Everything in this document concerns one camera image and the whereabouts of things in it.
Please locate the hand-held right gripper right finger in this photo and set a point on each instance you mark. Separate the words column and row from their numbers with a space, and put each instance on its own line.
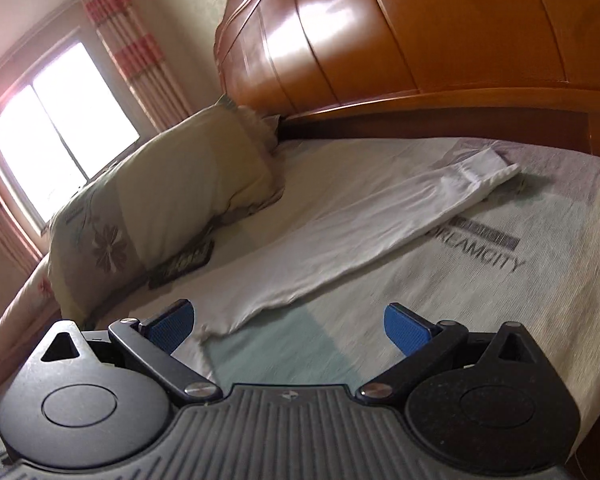
column 405, row 330

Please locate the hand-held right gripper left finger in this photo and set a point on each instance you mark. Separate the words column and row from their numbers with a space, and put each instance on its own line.
column 172, row 325

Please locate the floral patchwork pillow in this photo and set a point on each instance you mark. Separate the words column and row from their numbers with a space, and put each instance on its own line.
column 170, row 185

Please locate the folded pink floral quilt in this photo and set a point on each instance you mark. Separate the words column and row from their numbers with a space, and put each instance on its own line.
column 15, row 325

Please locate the white printed t-shirt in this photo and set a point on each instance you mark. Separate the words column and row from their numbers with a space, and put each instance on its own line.
column 340, row 245

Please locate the wooden bed headboard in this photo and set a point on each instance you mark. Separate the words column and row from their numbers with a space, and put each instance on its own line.
column 430, row 35

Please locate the window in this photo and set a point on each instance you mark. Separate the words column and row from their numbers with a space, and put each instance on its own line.
column 60, row 125

